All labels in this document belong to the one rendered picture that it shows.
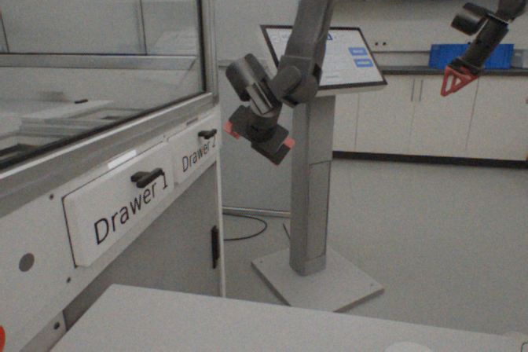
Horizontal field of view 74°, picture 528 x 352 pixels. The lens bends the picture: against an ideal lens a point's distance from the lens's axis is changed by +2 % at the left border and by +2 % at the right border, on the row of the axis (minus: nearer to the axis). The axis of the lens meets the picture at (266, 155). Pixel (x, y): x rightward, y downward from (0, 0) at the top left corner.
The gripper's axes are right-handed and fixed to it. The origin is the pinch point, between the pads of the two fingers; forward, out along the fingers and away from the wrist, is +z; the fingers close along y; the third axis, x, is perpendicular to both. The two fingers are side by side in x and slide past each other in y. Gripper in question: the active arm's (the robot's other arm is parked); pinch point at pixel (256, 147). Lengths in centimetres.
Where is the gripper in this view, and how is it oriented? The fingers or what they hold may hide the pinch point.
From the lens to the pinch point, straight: 77.9
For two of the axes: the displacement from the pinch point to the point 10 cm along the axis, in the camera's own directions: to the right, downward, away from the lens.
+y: 8.2, 5.6, -1.2
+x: 5.6, -7.4, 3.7
